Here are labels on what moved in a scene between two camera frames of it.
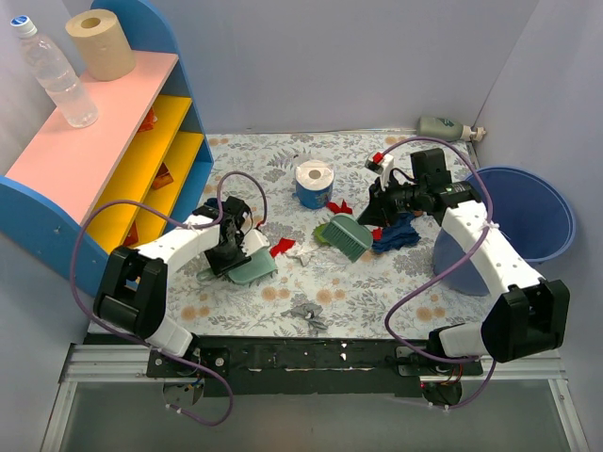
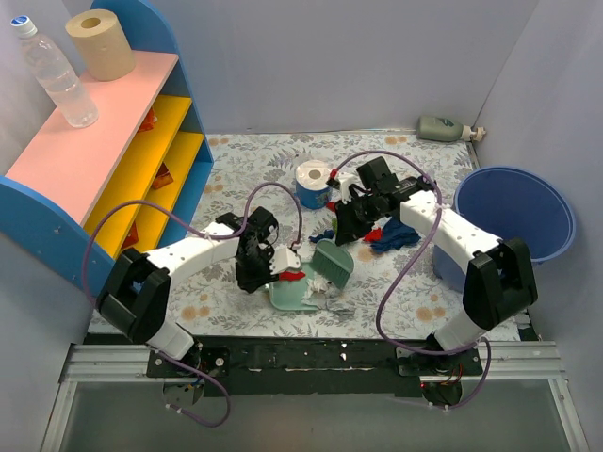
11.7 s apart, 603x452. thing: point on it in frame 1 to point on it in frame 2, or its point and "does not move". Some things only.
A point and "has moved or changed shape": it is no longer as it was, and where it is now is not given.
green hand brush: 350,235 has moved or changed shape
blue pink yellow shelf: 77,192 does not move
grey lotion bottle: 448,128 does not move
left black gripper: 225,259 to 252,274
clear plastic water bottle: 57,74 does not move
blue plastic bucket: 534,216 does not move
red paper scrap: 377,234 does not move
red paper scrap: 284,245 to 291,276
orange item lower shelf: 133,235 does not move
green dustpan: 259,266 has moved or changed shape
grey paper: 308,312 to 340,307
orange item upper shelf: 149,122 does not move
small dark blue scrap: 212,201 to 327,234
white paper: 302,251 to 317,289
